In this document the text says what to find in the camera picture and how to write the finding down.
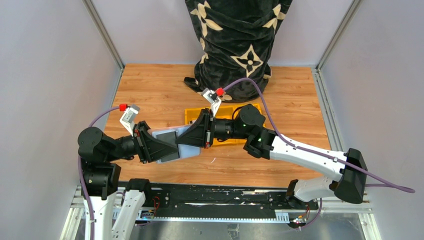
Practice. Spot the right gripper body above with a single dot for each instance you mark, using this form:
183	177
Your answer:
208	128

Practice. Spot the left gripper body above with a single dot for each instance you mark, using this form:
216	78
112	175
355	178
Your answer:
142	141

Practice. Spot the dark grey card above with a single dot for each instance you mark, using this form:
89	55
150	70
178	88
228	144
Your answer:
168	137

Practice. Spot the pink leather card holder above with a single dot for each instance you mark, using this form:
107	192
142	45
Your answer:
184	151

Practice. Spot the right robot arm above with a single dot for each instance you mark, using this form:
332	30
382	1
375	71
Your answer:
342	172

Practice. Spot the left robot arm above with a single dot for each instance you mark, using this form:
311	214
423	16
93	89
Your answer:
100	178

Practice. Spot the yellow plastic end bin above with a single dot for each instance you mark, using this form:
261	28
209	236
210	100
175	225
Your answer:
249	115

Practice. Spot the black floral blanket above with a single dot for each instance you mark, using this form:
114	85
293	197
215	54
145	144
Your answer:
237	39

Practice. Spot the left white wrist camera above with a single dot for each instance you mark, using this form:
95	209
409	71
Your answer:
129	114

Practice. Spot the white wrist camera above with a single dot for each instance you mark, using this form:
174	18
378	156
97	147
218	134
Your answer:
212	97
129	114

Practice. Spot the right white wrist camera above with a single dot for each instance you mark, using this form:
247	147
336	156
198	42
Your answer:
212	97

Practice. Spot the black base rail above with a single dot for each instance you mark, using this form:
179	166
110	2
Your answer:
219	203

